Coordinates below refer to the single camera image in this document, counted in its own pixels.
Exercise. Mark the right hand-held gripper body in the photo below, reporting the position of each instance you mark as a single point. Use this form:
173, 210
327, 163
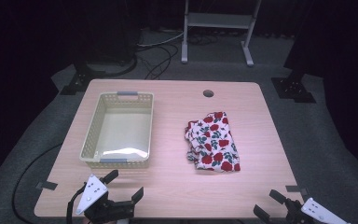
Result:
317, 211

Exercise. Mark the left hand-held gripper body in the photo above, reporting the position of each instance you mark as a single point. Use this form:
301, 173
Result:
105, 210

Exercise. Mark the cream plastic basket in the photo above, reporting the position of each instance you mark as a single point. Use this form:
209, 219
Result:
121, 130

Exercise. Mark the red floral cloth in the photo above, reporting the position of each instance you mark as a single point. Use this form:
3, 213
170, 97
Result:
214, 143

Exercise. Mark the person's left hand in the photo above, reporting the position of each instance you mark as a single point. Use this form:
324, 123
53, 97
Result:
88, 222

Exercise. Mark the dark tape strip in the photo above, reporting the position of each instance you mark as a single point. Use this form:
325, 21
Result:
46, 185
296, 188

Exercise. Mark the black stand base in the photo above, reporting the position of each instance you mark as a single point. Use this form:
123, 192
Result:
80, 77
292, 88

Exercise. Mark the white metal stand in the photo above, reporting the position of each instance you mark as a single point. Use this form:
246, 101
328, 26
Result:
219, 20

